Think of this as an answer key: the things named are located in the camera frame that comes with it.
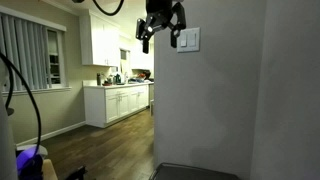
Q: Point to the white double light switch plate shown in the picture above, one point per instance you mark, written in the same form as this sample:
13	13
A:
188	40

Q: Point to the large white upper kitchen cabinet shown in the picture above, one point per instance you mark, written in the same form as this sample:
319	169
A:
100	40

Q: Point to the clutter of countertop items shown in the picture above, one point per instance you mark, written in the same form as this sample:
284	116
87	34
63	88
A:
140	78

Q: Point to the white lower kitchen cabinet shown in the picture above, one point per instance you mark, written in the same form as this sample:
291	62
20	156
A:
115	104

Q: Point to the vertical window blinds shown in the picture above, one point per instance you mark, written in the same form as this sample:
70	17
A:
23	53

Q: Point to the small white upper kitchen cabinet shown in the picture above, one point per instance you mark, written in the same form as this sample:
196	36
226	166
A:
141	55

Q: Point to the white framed window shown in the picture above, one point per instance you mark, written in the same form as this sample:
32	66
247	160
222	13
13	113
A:
54	56

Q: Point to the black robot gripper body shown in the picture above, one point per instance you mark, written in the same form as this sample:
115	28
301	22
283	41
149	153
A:
159	9

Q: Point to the tan wooden board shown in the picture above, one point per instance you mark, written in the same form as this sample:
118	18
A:
50	170

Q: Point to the purple lit device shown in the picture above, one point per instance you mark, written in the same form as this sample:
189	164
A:
28	160

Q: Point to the small kitchen window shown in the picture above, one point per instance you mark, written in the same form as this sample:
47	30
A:
124	54

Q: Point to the dark tall bottle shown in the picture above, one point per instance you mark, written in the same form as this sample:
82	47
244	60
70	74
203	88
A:
99	79

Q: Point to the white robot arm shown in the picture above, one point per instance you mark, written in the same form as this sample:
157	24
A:
6	140

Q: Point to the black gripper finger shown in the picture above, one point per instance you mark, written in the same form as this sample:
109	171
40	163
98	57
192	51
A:
144	30
179	18

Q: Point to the teal bottle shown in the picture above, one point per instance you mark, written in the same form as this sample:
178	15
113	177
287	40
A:
117	79

